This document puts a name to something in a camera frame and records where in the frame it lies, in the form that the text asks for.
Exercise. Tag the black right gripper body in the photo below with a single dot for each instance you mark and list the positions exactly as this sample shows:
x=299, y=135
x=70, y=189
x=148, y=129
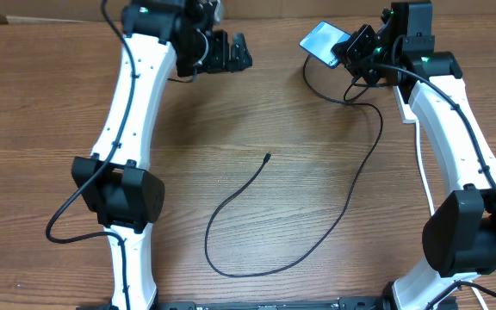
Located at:
x=358, y=56

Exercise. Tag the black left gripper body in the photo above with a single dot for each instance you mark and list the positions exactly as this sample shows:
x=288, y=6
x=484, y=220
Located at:
x=216, y=58

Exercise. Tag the Samsung Galaxy smartphone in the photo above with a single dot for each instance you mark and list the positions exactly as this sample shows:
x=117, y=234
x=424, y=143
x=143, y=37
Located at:
x=320, y=41

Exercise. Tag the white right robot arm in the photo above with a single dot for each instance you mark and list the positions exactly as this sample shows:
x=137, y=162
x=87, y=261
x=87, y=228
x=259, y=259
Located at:
x=459, y=239

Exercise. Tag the white power strip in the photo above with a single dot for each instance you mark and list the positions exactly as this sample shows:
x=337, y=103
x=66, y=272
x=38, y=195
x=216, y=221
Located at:
x=406, y=114

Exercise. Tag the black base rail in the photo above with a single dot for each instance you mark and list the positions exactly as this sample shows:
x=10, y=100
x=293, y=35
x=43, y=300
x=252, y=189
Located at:
x=343, y=303

